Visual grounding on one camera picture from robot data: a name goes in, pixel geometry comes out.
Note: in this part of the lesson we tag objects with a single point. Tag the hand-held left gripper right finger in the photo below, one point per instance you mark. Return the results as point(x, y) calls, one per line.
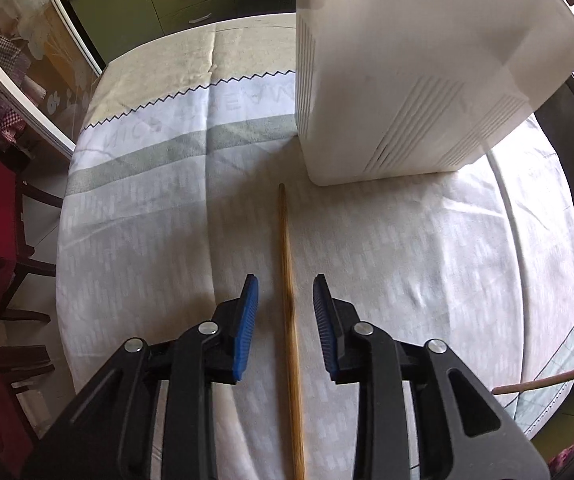
point(324, 330)

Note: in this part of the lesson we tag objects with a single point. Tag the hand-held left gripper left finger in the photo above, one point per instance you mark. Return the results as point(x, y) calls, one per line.
point(244, 330)

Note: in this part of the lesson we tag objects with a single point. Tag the brown wooden chopstick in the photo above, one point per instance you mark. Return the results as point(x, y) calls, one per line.
point(542, 382)
point(289, 310)

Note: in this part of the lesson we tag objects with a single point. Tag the white plastic utensil holder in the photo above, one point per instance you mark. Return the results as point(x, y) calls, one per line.
point(417, 60)

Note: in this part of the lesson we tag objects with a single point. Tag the white and grey tablecloth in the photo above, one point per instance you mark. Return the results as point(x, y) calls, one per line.
point(157, 210)

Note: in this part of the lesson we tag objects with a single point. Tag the sliding glass door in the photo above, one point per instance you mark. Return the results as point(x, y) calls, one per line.
point(32, 60)

